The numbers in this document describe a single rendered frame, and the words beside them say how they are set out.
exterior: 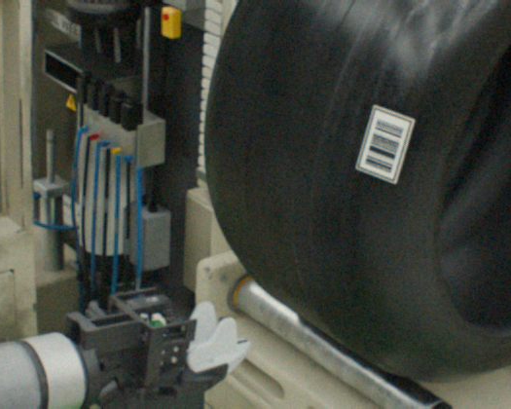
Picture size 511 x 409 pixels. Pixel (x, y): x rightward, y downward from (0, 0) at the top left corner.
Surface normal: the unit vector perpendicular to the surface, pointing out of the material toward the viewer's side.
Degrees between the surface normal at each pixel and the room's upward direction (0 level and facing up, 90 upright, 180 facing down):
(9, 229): 0
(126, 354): 90
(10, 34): 90
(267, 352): 0
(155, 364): 90
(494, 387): 0
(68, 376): 62
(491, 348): 100
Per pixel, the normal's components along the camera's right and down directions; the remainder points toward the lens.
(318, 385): 0.05, -0.90
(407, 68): -0.07, 0.07
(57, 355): 0.44, -0.61
